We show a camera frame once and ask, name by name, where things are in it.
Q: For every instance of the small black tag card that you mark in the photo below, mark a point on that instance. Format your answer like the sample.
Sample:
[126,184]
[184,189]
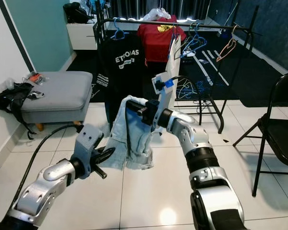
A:
[38,95]

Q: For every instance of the red cloth yellow emblem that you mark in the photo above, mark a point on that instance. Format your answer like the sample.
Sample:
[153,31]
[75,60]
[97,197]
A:
[161,45]

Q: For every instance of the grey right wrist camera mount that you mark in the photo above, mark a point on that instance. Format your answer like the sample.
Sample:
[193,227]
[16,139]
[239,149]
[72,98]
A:
[165,93]

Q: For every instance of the grey upholstered ottoman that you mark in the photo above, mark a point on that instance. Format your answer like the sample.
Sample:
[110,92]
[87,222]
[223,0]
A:
[57,91]

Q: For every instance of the turquoise blue bag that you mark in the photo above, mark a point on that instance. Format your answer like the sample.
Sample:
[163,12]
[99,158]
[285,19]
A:
[96,5]

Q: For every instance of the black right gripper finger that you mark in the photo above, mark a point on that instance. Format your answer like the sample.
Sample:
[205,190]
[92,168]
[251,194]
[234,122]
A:
[135,103]
[138,109]

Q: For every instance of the white plastic bag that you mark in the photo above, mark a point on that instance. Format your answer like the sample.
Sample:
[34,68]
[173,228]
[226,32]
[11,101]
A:
[156,14]

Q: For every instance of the black metal clothes rack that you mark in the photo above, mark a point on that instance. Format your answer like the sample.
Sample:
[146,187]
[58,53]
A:
[211,27]

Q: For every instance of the black duffel bag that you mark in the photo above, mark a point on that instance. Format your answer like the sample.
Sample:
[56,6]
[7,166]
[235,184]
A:
[77,13]

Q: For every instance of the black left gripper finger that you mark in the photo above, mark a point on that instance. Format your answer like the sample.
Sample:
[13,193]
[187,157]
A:
[103,163]
[105,153]

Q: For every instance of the white low cabinet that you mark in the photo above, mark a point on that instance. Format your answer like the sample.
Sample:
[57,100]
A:
[84,36]

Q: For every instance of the black backpack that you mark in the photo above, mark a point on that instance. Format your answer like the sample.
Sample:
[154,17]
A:
[14,100]

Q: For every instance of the pink plastic hanger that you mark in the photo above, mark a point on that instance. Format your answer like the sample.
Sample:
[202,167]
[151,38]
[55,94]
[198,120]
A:
[226,48]

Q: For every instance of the white shirt black print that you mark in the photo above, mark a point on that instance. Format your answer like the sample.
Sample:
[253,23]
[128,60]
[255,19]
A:
[173,52]

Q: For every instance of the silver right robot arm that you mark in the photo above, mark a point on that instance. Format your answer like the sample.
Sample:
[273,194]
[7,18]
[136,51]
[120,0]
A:
[206,158]

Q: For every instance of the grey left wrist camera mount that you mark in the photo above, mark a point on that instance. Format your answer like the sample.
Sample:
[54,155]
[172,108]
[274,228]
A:
[85,141]

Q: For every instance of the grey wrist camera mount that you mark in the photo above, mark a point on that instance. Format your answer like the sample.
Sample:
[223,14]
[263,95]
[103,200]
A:
[165,93]
[85,141]

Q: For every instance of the light blue denim shorts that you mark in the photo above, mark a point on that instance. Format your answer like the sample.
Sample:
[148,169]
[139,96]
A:
[134,139]

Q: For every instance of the black folding chair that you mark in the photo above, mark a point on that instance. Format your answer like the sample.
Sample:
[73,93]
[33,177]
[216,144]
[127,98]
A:
[281,134]

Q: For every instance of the dark grey curtains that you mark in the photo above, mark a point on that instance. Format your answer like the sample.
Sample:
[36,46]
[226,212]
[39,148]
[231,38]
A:
[158,5]

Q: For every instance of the black Petronas t-shirt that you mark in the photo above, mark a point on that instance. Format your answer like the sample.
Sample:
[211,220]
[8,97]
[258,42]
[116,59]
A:
[122,79]

